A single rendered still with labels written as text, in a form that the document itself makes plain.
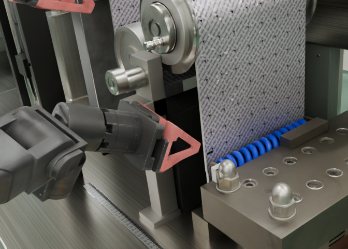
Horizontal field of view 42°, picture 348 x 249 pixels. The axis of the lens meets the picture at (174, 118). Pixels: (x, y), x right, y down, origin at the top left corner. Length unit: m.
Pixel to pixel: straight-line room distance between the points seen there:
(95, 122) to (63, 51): 0.83
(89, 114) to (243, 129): 0.30
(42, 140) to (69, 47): 0.91
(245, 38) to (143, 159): 0.26
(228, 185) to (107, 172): 0.41
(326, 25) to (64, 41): 0.77
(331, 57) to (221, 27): 0.31
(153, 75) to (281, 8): 0.23
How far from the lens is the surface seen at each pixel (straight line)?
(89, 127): 0.55
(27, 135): 0.50
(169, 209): 0.84
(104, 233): 0.84
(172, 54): 0.68
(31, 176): 0.49
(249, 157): 0.74
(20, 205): 0.99
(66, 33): 1.37
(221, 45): 0.68
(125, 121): 0.58
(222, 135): 0.73
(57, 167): 0.49
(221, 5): 0.68
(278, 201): 0.61
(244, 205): 0.64
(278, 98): 0.81
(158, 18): 0.67
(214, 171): 0.68
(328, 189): 0.68
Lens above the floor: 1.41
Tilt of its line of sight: 25 degrees down
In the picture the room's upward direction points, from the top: 7 degrees counter-clockwise
